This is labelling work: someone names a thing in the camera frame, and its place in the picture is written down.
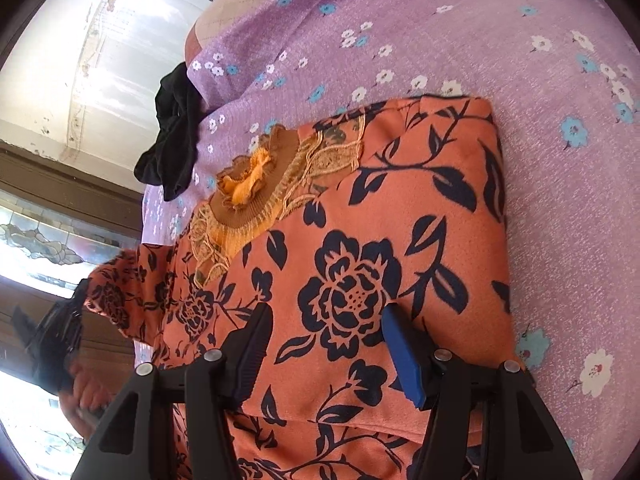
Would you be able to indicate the orange black floral garment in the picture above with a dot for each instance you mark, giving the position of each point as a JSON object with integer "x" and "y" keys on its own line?
{"x": 400, "y": 202}

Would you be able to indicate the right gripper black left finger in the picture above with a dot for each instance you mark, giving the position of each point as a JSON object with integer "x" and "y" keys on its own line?
{"x": 136, "y": 438}

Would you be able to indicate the brown wooden glass door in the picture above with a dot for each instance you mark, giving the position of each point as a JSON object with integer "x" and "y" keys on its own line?
{"x": 57, "y": 225}

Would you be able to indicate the purple floral bed sheet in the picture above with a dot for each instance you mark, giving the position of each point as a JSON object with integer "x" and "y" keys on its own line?
{"x": 563, "y": 78}

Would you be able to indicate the left human hand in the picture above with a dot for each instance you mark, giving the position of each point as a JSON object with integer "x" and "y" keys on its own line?
{"x": 95, "y": 385}

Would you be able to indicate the black crumpled cloth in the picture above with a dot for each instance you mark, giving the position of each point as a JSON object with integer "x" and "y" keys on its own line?
{"x": 169, "y": 161}

